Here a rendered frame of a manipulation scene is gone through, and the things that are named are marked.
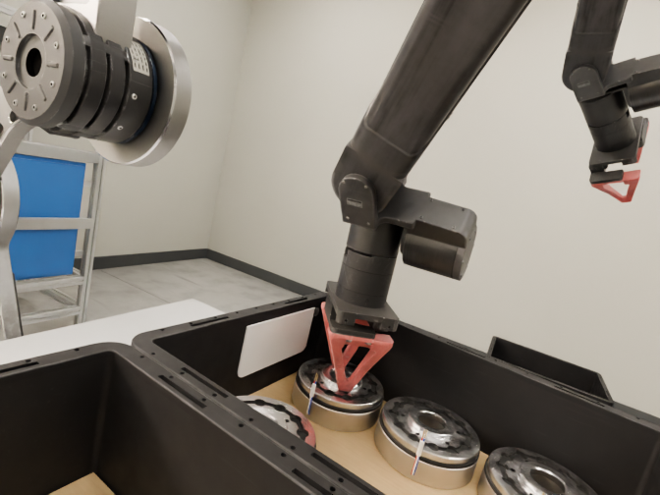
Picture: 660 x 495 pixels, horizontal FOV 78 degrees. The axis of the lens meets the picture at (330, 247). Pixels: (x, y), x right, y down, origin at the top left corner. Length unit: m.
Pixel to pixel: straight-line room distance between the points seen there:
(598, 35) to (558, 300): 2.59
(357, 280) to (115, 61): 0.38
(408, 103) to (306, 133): 3.37
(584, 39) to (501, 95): 2.56
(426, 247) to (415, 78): 0.16
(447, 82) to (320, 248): 3.27
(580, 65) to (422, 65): 0.45
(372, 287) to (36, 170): 1.90
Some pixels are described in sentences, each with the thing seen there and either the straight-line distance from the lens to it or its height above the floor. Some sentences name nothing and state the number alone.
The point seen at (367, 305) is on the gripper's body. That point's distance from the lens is 0.43.
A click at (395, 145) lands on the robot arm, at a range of 0.33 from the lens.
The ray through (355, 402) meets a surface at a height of 0.86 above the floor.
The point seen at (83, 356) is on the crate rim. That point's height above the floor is 0.93.
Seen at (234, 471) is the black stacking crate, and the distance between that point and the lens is 0.27.
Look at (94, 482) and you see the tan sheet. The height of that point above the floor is 0.83.
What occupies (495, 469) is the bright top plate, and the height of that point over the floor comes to 0.86.
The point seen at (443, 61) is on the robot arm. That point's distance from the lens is 0.30.
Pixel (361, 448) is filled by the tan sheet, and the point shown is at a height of 0.83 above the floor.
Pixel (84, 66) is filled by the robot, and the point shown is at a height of 1.14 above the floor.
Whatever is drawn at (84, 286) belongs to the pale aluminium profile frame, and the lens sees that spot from 2.45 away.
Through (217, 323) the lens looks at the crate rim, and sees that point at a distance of 0.40.
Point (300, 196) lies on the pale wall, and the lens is 3.64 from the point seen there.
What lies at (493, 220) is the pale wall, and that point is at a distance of 3.13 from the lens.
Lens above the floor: 1.08
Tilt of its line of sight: 10 degrees down
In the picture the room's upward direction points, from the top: 13 degrees clockwise
